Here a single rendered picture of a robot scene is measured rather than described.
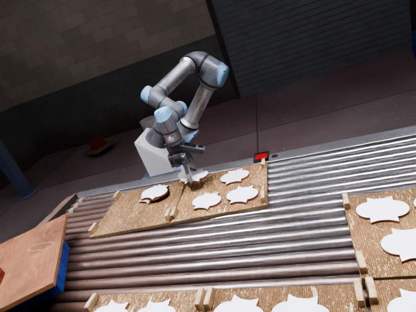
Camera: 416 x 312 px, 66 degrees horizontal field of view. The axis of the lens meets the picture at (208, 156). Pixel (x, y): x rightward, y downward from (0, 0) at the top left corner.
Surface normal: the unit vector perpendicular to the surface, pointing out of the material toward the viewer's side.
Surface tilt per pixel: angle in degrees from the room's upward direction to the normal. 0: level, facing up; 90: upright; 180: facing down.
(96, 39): 90
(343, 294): 0
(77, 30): 90
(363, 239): 0
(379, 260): 0
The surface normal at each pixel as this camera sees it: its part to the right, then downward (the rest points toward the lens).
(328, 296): -0.33, -0.86
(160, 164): -0.15, 0.46
